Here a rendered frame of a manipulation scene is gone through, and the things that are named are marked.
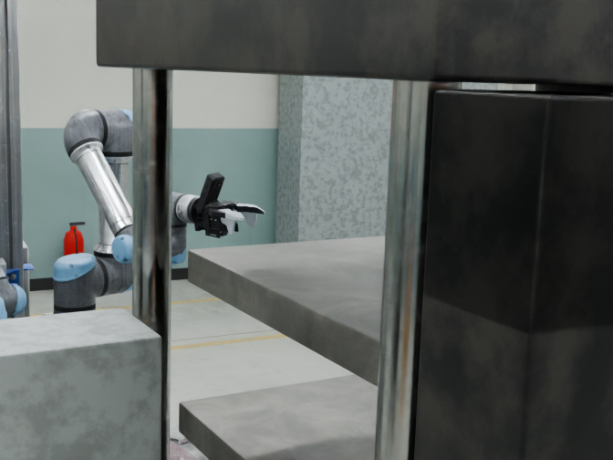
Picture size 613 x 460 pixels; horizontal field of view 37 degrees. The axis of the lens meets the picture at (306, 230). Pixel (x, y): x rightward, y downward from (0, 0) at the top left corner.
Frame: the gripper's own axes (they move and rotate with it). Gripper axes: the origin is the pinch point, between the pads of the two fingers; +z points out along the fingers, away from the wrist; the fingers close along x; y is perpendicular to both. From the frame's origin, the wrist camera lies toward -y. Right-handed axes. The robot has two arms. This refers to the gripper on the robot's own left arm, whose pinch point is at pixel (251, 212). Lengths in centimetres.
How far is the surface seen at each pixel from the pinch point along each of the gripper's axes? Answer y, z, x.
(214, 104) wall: 50, -413, -379
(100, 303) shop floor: 181, -402, -232
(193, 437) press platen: 10, 60, 76
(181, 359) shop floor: 174, -258, -186
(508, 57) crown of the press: -51, 122, 93
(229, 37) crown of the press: -52, 86, 88
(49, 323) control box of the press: -15, 56, 95
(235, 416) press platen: 7, 65, 71
